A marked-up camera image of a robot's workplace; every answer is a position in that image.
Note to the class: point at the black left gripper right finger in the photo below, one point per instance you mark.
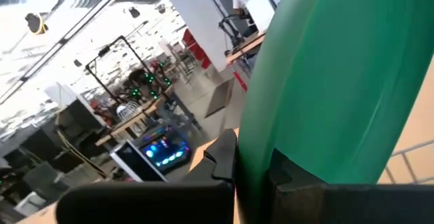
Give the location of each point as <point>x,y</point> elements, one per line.
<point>356,203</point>

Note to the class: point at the wooden workstation table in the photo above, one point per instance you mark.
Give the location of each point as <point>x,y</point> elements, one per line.
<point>245,47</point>

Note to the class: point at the red chairs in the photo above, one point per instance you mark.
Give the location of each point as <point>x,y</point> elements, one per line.
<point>195,45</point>

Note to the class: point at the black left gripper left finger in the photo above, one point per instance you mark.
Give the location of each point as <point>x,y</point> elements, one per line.
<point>146,202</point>

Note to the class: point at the dark green plate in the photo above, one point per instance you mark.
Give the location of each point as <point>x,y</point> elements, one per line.
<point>332,81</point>

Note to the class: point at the black ceiling spotlight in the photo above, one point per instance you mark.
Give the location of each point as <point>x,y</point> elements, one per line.
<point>134,12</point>
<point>35,23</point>

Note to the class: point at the black cabinet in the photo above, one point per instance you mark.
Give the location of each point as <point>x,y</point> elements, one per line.
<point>78,115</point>

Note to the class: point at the black background robot arm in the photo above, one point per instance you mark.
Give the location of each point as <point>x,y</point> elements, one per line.
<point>232,30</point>

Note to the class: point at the white square pillar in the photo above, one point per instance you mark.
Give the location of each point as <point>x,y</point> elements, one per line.
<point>200,23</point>

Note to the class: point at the white panel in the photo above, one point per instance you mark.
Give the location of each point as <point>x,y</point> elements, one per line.
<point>261,8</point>

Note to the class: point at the black frame robot workstation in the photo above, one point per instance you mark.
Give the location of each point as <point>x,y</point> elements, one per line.
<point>149,81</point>

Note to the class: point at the computer with coloured lights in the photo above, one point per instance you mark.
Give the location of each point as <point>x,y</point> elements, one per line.
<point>166,152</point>

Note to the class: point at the tan wooden desk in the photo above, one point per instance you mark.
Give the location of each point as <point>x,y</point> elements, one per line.
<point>420,115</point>

